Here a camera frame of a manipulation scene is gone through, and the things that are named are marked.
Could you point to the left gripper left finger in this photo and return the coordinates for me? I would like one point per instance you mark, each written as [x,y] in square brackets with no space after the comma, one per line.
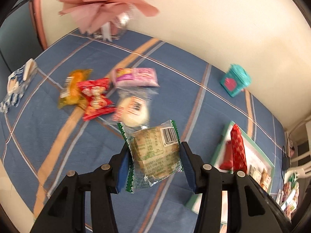
[65,209]

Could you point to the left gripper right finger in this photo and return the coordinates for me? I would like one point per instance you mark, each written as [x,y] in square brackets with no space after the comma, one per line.
[250,208]

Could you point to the red patterned snack bar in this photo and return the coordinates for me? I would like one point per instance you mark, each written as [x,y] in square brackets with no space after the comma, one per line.
[238,150]

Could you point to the clear green-edged biscuit packet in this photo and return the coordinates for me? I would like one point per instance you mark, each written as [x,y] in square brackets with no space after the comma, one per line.
[155,154]

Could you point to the red festive snack packet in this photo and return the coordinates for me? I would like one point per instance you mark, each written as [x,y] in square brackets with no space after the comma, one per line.
[95,92]

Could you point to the red white-striped packet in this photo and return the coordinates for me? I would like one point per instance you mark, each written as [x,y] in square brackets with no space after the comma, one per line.
[227,163]

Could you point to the orange cake snack packet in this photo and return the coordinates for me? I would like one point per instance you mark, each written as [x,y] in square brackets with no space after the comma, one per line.
[261,177]

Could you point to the orange yellow snack packet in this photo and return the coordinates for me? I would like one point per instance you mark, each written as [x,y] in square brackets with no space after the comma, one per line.
[71,94]

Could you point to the clear-wrapped white bun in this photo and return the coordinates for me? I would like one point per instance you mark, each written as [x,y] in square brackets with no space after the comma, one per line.
[133,106]

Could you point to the blue plaid tablecloth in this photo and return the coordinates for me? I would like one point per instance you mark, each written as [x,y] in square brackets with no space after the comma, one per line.
[41,141]

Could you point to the teal toy box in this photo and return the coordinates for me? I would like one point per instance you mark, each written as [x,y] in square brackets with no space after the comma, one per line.
[235,80]

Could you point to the blue white crumpled wrapper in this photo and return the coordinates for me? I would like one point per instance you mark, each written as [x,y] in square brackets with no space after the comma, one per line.
[18,82]

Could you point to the pink snack packet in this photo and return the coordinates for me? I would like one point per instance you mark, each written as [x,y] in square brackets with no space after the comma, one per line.
[134,77]

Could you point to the clear glass vase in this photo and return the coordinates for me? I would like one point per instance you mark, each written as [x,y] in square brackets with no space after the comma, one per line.
[115,28]

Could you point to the pink flower bouquet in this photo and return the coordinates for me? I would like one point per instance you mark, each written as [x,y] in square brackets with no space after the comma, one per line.
[91,15]

